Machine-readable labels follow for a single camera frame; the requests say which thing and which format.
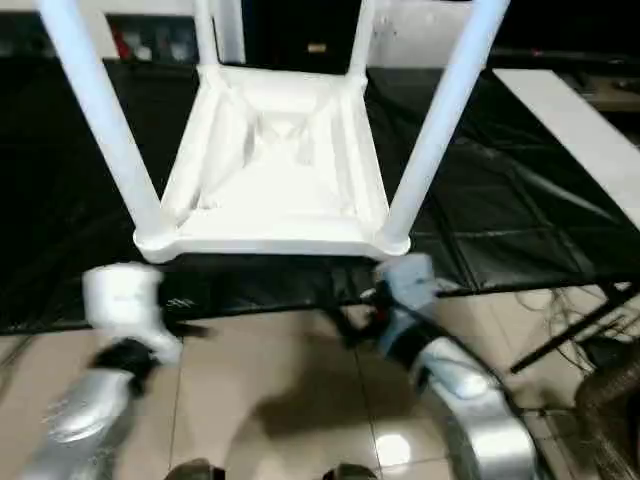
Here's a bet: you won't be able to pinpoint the white flat board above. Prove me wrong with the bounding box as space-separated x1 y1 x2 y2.
492 68 640 222

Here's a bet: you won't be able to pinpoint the dark robot right foot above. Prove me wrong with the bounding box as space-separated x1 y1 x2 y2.
323 462 380 480

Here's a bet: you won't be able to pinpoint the black work mat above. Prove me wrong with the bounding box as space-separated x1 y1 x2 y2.
0 53 640 337

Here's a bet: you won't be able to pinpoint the dark robot foot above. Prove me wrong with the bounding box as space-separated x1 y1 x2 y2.
323 462 380 480
167 458 226 480

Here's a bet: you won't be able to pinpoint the white glass-door cabinet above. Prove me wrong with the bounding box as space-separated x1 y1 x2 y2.
0 0 247 65

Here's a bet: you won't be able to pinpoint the brown woven stool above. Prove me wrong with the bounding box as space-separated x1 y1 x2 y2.
573 352 640 480

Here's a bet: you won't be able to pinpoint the white plastic table leg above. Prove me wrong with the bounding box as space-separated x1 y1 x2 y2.
192 0 222 71
385 0 512 254
348 0 377 79
35 0 174 251

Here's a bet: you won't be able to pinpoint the dark robot left foot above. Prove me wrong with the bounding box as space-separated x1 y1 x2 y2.
167 458 226 480

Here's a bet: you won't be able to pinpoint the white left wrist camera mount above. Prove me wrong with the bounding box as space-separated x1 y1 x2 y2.
81 261 182 365

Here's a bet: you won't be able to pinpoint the black box with gold label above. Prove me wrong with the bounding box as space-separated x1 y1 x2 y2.
243 0 362 75

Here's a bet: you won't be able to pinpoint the dark low table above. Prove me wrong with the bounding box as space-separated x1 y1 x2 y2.
487 46 640 117

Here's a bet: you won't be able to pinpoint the grey floor wires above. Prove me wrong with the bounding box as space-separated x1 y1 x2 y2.
514 285 640 374

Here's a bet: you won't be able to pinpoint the white plastic table top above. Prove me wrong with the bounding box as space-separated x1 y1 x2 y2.
132 62 414 265

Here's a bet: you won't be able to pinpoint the black stand leg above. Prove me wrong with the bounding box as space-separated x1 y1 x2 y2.
508 292 634 375

